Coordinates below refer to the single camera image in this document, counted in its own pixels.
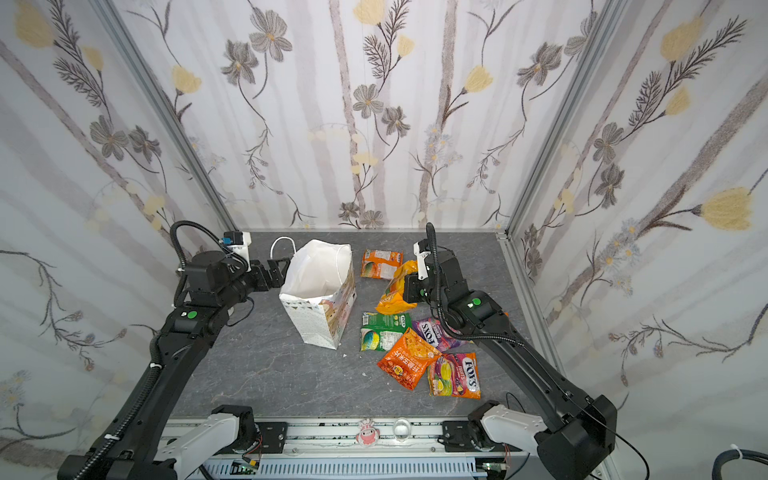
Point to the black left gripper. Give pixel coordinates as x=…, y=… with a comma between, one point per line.
x=275, y=281

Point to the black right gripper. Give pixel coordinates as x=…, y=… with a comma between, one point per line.
x=417, y=289

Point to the white cartoon paper bag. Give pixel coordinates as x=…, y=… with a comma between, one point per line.
x=319, y=292

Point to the yellow orange snack bag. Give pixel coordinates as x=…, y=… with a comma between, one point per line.
x=393, y=300

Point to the orange corn snack bag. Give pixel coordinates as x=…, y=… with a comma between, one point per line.
x=408, y=360

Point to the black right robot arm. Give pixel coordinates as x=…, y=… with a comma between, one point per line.
x=574, y=431

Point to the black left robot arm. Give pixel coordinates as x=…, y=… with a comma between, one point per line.
x=216, y=274

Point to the purple Fox's berries bag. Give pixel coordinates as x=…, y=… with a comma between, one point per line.
x=431, y=331

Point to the pink yellow Fox's candy bag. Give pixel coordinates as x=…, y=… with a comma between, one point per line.
x=455, y=375

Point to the small orange snack packet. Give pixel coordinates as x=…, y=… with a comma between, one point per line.
x=380, y=264

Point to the green Fox's tea packet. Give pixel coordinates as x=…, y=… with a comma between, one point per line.
x=380, y=332

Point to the clear round suction cup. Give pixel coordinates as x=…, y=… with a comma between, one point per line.
x=402, y=429

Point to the pink pig sticker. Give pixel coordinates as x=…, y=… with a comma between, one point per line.
x=368, y=434

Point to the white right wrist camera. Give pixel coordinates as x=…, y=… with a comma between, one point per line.
x=421, y=251

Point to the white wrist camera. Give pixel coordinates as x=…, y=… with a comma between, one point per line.
x=421, y=251
x=238, y=242

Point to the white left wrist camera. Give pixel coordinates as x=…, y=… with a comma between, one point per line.
x=238, y=242

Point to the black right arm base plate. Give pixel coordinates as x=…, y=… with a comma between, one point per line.
x=465, y=436

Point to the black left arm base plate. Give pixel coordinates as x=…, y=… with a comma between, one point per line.
x=271, y=437

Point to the white slotted cable duct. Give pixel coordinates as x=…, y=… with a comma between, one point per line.
x=347, y=468

